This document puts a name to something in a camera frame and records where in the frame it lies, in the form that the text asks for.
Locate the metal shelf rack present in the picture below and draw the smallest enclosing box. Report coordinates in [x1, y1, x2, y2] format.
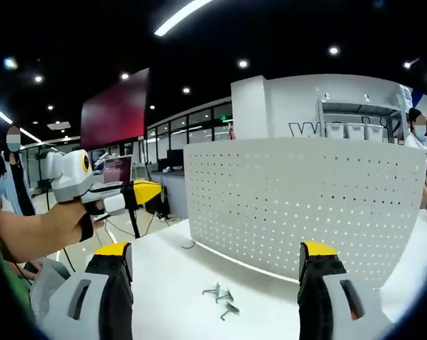
[315, 86, 412, 142]

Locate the white storage bin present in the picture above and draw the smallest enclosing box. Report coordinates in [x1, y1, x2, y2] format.
[346, 123, 365, 141]
[365, 123, 385, 142]
[324, 122, 346, 140]

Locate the long ceiling light strip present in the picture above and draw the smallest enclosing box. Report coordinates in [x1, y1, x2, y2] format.
[154, 0, 214, 37]

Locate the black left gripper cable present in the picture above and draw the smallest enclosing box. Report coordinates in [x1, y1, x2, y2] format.
[61, 246, 78, 273]

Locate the grey lab counter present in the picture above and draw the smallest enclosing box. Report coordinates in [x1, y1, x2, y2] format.
[147, 169, 190, 221]

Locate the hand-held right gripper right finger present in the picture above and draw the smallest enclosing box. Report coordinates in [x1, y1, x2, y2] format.
[297, 240, 394, 340]

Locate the white laptop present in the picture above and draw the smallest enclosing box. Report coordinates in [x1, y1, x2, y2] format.
[103, 155, 133, 185]

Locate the black laptop stand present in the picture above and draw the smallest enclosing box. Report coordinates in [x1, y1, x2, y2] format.
[127, 207, 142, 239]

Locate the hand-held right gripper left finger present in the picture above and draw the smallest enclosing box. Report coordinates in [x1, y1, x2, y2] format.
[39, 242, 135, 340]

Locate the black desktop monitor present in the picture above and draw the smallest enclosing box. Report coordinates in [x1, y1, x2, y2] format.
[166, 149, 184, 168]

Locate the large dark red screen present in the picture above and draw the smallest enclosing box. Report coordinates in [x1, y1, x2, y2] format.
[80, 67, 150, 152]

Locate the white perforated mounting plate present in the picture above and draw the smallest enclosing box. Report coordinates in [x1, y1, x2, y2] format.
[181, 137, 427, 290]

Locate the black equipment case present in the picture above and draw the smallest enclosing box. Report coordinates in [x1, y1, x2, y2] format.
[144, 186, 171, 217]

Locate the grey mesh office chair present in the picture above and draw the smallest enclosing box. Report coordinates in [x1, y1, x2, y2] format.
[28, 256, 74, 322]

